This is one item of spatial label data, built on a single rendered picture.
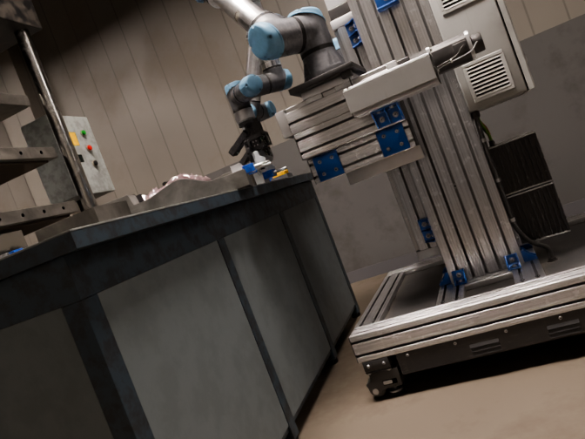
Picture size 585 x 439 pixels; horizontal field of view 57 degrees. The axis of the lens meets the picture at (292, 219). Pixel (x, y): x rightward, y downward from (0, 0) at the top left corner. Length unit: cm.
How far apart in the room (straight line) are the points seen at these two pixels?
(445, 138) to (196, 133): 255
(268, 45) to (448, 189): 77
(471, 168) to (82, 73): 347
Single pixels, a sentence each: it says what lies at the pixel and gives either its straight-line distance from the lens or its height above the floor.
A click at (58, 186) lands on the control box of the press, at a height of 114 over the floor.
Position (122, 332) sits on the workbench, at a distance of 116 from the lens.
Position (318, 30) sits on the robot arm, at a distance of 184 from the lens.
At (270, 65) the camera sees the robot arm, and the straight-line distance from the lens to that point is 209.
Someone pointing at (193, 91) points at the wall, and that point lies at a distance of 416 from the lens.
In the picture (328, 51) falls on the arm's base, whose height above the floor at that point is 111.
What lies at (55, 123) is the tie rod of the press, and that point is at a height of 138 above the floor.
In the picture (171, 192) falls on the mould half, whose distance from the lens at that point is 180.
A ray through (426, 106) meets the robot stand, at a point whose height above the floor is 84.
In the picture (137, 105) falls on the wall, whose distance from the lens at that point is 441.
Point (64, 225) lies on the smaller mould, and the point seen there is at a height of 85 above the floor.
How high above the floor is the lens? 71
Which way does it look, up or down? 2 degrees down
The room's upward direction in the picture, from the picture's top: 21 degrees counter-clockwise
